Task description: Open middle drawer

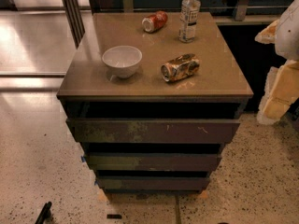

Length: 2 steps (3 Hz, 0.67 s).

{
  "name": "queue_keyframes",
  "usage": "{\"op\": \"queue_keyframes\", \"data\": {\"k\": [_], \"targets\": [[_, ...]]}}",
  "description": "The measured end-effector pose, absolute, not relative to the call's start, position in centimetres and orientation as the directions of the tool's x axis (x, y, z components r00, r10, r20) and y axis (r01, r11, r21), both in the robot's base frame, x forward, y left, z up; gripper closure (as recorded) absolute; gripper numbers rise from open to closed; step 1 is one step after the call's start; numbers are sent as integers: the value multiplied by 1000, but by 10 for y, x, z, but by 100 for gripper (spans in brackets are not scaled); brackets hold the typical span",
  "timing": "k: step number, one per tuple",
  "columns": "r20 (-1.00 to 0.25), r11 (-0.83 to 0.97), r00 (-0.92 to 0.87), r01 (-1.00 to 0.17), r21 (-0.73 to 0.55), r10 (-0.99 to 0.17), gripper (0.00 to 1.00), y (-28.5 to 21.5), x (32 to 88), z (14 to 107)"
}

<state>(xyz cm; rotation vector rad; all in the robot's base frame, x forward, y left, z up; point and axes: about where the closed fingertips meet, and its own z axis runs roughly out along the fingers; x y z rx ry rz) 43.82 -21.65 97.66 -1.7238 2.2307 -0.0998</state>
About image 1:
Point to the gold crushed soda can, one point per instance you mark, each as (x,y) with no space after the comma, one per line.
(181,67)

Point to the black tape floor marker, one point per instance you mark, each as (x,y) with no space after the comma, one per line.
(114,216)

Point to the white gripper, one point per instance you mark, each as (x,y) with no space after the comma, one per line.
(289,36)

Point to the red soda can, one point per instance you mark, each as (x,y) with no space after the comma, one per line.
(154,22)

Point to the brown three-drawer cabinet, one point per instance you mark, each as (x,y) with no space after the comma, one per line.
(218,90)

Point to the clear plastic water bottle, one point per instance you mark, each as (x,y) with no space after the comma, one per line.
(188,20)

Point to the black object on floor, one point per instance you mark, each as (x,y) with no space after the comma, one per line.
(44,214)

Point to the white ceramic bowl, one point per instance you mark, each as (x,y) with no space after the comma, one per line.
(122,61)

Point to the drawer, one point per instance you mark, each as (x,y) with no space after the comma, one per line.
(155,131)
(132,183)
(153,162)

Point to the blue tape piece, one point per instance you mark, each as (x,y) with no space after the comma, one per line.
(83,158)

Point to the top drawer front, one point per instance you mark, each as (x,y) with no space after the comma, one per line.
(155,131)

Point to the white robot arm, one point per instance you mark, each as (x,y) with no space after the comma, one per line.
(287,33)

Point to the bottom drawer front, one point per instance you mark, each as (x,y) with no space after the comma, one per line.
(132,183)

